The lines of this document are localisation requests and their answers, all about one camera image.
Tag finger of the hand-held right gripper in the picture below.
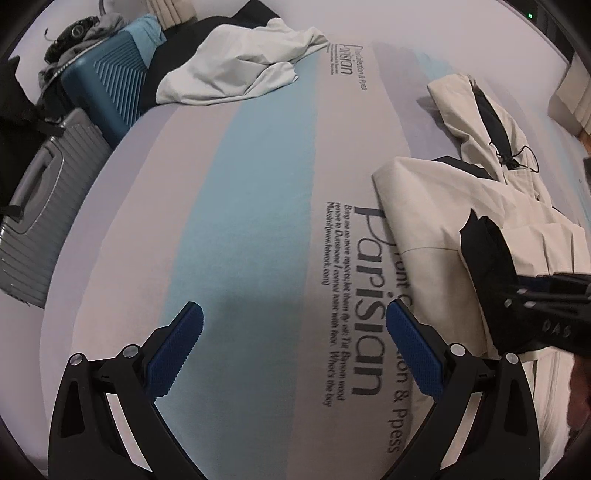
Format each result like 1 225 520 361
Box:
516 272 591 298
502 295 591 324

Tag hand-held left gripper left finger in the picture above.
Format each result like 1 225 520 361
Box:
48 301 206 480

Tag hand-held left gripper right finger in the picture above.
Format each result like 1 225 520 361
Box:
385 299 542 480

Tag beige and black jacket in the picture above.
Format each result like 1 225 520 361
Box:
372 74 591 467

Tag grey clothes pile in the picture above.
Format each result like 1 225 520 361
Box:
39 11 126 99

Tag person's right hand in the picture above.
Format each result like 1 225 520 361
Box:
570 357 591 428

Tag striped printed bed sheet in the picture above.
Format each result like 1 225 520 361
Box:
41 0 591 480

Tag grey ribbed suitcase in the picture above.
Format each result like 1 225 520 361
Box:
0 108 114 308

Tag blue ribbed suitcase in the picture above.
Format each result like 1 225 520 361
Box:
60 28 152 149

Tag black cloth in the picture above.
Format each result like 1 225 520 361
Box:
139 0 283 116

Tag black bag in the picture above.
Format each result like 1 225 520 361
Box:
0 58 65 139

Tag white shirt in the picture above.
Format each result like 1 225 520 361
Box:
156 17 329 106

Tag light blue cloth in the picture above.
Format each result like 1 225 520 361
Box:
121 14 167 70

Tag black headphones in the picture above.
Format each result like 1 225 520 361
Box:
45 16 101 61

